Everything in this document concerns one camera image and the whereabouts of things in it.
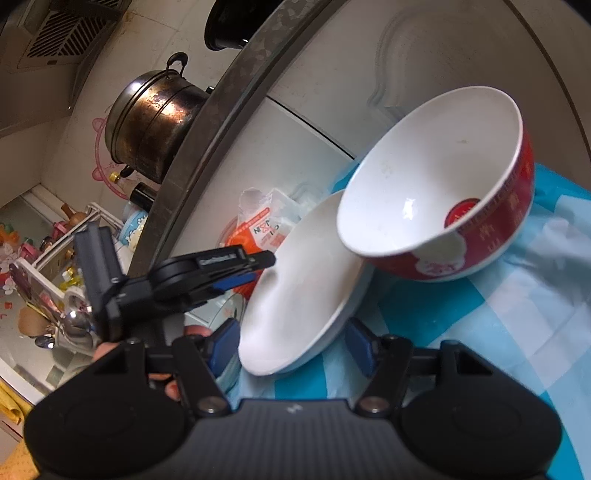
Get black wok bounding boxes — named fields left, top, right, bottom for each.
left=204, top=0, right=265, bottom=51

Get range hood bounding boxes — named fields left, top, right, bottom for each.
left=0, top=0, right=136, bottom=136

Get white and blue container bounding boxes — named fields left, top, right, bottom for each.
left=116, top=209, right=149, bottom=252

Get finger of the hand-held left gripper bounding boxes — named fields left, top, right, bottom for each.
left=196, top=249, right=278, bottom=282
left=203, top=271, right=257, bottom=299

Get blue checkered plastic cloth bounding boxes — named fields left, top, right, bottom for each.
left=217, top=159, right=591, bottom=480

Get orange and white packet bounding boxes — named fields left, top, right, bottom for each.
left=221, top=187, right=302, bottom=297

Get dark sauce bottle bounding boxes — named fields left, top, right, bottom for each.
left=110, top=172, right=158, bottom=212

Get pink cartoon wall sticker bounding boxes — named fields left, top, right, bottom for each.
left=90, top=115, right=136, bottom=200

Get person's left hand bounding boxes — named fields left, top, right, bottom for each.
left=90, top=324, right=215, bottom=403

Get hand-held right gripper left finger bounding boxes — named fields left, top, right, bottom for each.
left=95, top=319, right=243, bottom=418

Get metal spoons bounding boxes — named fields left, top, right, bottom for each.
left=36, top=308, right=97, bottom=349

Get white dish rack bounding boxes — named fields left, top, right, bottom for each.
left=8, top=202, right=126, bottom=305

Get tarnished metal pot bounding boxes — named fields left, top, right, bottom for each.
left=104, top=52, right=214, bottom=184

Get white plate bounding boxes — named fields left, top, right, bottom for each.
left=238, top=188, right=376, bottom=376

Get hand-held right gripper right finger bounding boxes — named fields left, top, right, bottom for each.
left=344, top=318, right=486, bottom=417

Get red and white bowl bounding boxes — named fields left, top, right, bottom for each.
left=336, top=85, right=536, bottom=282

